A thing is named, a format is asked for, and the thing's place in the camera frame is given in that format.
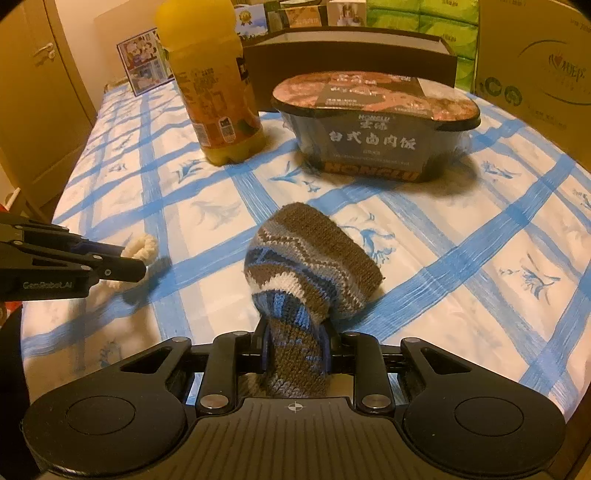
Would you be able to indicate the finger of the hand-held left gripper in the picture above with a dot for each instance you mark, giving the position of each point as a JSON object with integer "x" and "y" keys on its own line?
{"x": 99, "y": 249}
{"x": 122, "y": 271}

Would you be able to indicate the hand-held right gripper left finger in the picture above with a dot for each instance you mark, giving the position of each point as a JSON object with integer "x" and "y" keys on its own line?
{"x": 262, "y": 344}

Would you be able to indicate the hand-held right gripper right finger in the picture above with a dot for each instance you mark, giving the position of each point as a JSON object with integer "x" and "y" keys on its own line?
{"x": 327, "y": 347}

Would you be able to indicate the cream scrunchie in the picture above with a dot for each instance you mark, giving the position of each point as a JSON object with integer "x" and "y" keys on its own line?
{"x": 141, "y": 247}

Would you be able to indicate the brown blue knit sock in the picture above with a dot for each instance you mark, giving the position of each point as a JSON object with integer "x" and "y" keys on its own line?
{"x": 314, "y": 258}

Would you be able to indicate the brown cardboard box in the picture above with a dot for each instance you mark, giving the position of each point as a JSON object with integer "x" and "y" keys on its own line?
{"x": 323, "y": 53}

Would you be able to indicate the wooden cabinet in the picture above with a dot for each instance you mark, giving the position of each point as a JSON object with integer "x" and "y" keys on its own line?
{"x": 37, "y": 115}

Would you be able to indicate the purple blue milk carton box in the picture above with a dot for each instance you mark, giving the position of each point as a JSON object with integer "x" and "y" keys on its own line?
{"x": 143, "y": 64}

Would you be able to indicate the orange juice bottle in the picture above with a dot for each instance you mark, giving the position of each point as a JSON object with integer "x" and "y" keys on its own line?
{"x": 212, "y": 92}

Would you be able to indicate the instant noodle bowl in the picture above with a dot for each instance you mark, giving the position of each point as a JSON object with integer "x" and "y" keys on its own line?
{"x": 374, "y": 134}

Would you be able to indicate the light blue milk carton box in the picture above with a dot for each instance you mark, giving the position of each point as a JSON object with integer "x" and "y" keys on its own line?
{"x": 251, "y": 21}

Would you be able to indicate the orange snack box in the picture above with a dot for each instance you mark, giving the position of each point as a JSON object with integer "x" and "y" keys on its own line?
{"x": 299, "y": 14}

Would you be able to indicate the green tissue multipack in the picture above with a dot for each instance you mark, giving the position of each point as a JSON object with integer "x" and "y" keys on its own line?
{"x": 438, "y": 32}

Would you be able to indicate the small white box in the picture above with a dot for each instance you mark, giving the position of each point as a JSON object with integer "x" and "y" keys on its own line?
{"x": 348, "y": 11}

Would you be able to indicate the large cardboard box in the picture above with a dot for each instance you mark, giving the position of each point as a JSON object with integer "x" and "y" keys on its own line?
{"x": 535, "y": 60}

